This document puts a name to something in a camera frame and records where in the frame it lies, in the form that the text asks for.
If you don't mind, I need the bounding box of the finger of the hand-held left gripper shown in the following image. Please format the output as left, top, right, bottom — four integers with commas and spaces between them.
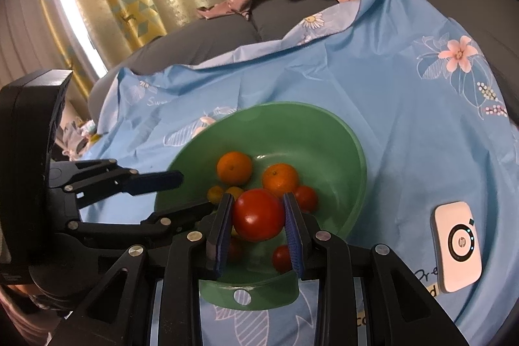
51, 159, 184, 209
68, 200, 220, 248

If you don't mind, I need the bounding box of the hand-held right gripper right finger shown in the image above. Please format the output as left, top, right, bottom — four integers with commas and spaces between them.
283, 192, 471, 346

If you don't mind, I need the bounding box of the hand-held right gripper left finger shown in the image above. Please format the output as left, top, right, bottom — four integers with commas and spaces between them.
49, 192, 236, 346

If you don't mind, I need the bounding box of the green plastic bowl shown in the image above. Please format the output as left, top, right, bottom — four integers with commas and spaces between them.
153, 101, 368, 310

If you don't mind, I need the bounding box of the orange mandarin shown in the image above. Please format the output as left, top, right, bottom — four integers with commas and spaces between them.
216, 151, 253, 185
262, 163, 300, 197

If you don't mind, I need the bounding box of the clutter pile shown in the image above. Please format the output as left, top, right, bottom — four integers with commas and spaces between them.
57, 115, 102, 160

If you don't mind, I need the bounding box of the white rounded pocket device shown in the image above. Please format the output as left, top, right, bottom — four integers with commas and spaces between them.
430, 201, 483, 294

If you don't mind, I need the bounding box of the blue floral bed sheet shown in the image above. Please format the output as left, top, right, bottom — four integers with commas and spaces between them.
77, 0, 519, 346

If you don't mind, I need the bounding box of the grey sofa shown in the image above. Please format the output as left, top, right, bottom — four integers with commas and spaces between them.
87, 0, 519, 120

